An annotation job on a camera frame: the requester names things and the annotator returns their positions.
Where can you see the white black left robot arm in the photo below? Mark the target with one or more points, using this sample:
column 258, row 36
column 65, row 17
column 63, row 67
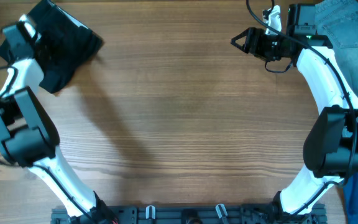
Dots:
column 30, row 140

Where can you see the black shorts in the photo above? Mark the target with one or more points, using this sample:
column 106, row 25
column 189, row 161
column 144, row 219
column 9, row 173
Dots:
column 64, row 44

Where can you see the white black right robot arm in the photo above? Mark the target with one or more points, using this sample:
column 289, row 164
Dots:
column 330, row 151

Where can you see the light blue jeans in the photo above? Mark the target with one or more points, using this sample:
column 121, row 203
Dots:
column 338, row 19

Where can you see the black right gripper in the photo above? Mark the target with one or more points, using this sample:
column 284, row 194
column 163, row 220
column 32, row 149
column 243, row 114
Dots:
column 255, row 47

